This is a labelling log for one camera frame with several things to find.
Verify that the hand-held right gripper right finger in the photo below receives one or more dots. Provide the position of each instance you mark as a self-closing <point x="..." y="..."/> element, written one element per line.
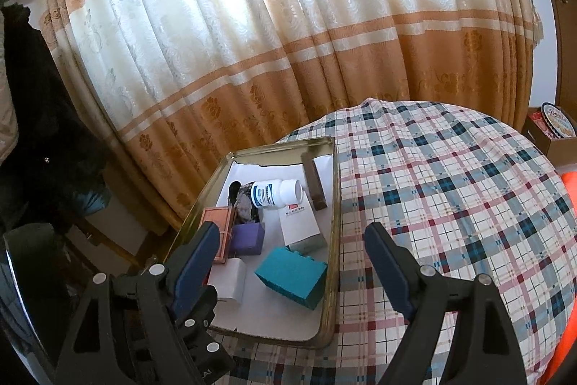
<point x="387" y="267"/>

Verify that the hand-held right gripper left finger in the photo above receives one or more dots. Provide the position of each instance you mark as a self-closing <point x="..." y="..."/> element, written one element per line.
<point x="196" y="263"/>

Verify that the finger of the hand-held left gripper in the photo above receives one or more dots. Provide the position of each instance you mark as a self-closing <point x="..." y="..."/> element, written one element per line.
<point x="203" y="344"/>

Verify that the small white box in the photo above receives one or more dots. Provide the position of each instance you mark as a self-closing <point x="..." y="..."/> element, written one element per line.
<point x="230" y="279"/>

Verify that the pink box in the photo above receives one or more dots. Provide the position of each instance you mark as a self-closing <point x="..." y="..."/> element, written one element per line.
<point x="218" y="222"/>

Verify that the purple box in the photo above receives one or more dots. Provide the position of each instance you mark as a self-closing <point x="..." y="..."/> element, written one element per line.
<point x="248" y="238"/>

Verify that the gold metal tin tray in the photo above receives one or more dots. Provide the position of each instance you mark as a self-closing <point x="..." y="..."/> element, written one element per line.
<point x="330" y="272"/>

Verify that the grey patterned pouch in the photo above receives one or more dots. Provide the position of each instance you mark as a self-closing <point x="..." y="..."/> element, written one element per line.
<point x="245" y="204"/>

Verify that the teal building block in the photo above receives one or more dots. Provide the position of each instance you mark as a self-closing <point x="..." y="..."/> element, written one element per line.
<point x="288" y="272"/>

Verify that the white pill bottle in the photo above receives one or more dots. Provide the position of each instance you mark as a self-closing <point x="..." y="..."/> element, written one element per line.
<point x="275" y="193"/>

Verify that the brown comb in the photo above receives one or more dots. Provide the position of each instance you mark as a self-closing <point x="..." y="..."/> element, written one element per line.
<point x="315" y="186"/>

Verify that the white paper liner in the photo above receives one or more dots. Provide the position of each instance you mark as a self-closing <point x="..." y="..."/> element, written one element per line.
<point x="270" y="313"/>

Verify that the plaid tablecloth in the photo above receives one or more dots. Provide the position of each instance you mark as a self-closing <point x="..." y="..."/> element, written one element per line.
<point x="450" y="186"/>

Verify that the blue cloth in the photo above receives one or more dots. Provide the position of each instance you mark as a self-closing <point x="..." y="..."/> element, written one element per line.
<point x="97" y="200"/>

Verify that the orange cushion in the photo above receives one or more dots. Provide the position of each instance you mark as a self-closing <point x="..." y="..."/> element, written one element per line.
<point x="570" y="186"/>

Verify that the cardboard box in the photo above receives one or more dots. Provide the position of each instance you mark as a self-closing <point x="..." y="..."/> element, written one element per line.
<point x="556" y="148"/>

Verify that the dark clothing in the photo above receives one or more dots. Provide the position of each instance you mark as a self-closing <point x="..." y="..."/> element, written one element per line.
<point x="45" y="119"/>

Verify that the red packet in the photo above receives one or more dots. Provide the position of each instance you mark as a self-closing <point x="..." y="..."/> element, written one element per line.
<point x="537" y="121"/>

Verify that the round blue-rimmed tin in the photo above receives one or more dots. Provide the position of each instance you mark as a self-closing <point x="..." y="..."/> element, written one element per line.
<point x="561" y="119"/>

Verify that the beige cloth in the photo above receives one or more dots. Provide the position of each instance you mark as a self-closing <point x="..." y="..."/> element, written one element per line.
<point x="6" y="96"/>

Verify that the cream and orange curtain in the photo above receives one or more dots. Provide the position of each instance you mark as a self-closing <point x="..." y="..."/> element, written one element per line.
<point x="270" y="6"/>

